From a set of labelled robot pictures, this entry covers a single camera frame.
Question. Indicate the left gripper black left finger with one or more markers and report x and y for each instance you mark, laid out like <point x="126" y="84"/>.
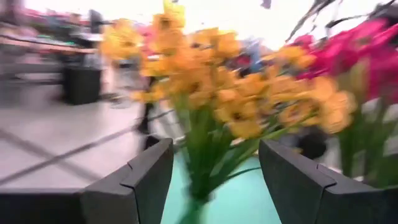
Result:
<point x="124" y="202"/>

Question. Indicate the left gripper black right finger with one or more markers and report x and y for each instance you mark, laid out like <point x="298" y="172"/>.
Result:
<point x="311" y="199"/>

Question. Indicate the orange artificial flower bunch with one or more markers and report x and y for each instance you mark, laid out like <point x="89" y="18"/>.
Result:
<point x="217" y="93"/>
<point x="124" y="40"/>
<point x="329" y="109"/>

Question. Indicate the red artificial flower bunch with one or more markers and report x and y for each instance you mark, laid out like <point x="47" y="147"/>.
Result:
<point x="342" y="49"/>
<point x="385" y="81"/>

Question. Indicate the green glass vase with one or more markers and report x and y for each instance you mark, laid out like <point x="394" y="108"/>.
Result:
<point x="194" y="214"/>

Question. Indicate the teal table mat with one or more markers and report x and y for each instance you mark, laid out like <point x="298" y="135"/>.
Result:
<point x="242" y="202"/>

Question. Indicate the black box on floor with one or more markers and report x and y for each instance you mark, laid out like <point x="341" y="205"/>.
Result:
<point x="81" y="85"/>

